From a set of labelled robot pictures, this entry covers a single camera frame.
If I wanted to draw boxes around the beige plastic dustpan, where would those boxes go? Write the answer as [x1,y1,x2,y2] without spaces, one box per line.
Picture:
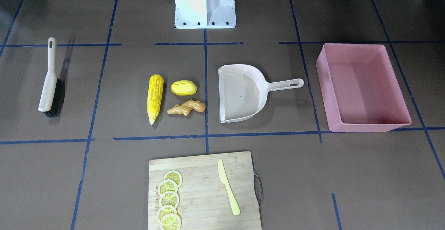
[218,64,305,123]

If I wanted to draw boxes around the tan toy ginger root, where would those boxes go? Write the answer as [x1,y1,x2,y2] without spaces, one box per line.
[167,100,206,116]

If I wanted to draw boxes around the yellow toy potato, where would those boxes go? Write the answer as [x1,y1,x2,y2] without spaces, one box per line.
[170,80,197,96]

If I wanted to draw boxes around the yellow toy corn cob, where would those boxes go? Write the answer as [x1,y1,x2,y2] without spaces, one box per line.
[147,74,164,125]

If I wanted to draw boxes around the beige hand brush black bristles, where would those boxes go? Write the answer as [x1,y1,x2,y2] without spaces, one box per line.
[38,37,65,118]

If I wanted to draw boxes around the pink plastic bin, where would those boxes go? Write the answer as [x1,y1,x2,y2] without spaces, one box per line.
[316,43,412,132]

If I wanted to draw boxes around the yellow plastic knife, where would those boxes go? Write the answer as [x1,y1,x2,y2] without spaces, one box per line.
[218,158,241,216]

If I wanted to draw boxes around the lemon slice top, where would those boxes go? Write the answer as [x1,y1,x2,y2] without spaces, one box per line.
[164,170,183,188]

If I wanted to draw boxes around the lemon slice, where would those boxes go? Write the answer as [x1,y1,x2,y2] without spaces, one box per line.
[157,205,177,223]
[159,191,180,208]
[164,170,183,188]
[158,179,178,195]
[160,214,182,230]

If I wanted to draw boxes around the bamboo cutting board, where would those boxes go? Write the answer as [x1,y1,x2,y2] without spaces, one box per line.
[147,151,262,230]

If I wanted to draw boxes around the lemon slice bottom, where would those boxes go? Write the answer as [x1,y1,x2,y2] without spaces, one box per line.
[160,214,182,230]

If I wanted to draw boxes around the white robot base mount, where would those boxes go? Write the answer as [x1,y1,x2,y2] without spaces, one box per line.
[174,0,237,29]

